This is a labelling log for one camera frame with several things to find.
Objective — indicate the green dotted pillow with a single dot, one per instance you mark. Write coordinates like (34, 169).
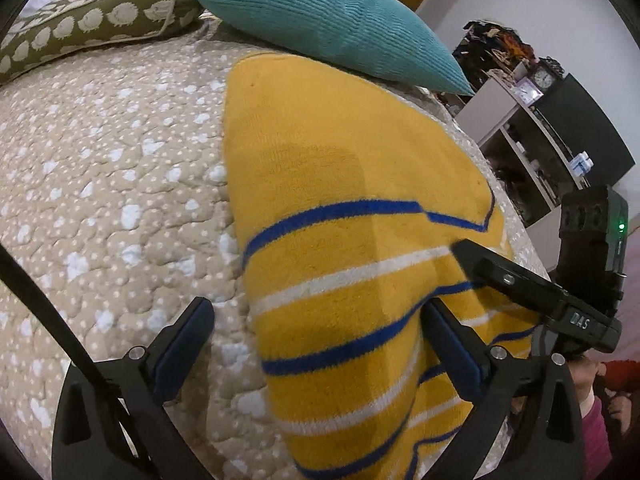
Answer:
(100, 15)

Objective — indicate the pile of dark clothes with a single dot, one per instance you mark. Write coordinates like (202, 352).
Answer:
(495, 45)

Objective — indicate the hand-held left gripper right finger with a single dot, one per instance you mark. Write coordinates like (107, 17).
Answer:
(450, 345)

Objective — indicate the white shelf unit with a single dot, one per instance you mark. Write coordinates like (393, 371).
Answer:
(485, 105)

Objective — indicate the person's pink clothing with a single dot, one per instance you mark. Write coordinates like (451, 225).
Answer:
(597, 440)

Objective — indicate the blue white box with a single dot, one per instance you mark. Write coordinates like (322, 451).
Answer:
(582, 164)

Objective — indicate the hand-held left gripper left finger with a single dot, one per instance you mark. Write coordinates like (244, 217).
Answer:
(180, 350)

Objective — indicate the dark cabinet panel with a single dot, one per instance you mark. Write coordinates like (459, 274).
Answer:
(585, 130)

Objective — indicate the beige dotted quilt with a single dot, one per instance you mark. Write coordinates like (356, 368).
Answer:
(100, 160)

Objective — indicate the small purple box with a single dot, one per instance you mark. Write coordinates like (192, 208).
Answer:
(526, 92)

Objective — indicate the small table clock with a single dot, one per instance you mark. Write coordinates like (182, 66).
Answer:
(541, 78)

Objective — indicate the yellow striped knit sweater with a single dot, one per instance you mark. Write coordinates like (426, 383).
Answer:
(340, 170)

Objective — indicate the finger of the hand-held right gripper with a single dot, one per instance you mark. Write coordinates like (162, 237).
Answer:
(505, 277)

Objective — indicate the person's right hand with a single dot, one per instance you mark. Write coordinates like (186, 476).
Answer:
(582, 377)

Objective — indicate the teal ribbed pillow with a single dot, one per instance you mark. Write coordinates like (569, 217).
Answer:
(325, 15)

